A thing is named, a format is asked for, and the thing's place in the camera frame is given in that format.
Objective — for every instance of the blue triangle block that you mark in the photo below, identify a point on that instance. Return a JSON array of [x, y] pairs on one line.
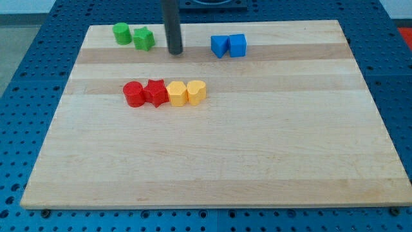
[[219, 45]]

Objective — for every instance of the green cylinder block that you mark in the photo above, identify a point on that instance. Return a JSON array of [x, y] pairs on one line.
[[122, 33]]

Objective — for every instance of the green star block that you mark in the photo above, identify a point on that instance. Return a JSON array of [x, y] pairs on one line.
[[143, 39]]

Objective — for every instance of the red star block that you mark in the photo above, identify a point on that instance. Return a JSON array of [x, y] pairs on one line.
[[155, 92]]

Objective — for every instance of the blue cube block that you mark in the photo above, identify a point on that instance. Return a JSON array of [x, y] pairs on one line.
[[237, 45]]

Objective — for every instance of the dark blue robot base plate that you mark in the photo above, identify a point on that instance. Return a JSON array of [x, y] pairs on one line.
[[212, 4]]

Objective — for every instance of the yellow hexagon block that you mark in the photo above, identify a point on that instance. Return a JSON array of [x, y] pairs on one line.
[[177, 92]]

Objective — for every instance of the yellow heart block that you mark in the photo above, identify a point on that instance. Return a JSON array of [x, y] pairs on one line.
[[197, 91]]

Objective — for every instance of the light wooden board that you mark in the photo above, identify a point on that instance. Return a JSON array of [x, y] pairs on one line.
[[290, 125]]

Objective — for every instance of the red cylinder block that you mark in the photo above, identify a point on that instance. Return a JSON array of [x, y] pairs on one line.
[[133, 93]]

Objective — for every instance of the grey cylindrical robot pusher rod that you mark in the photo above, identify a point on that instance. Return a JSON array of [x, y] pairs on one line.
[[172, 27]]

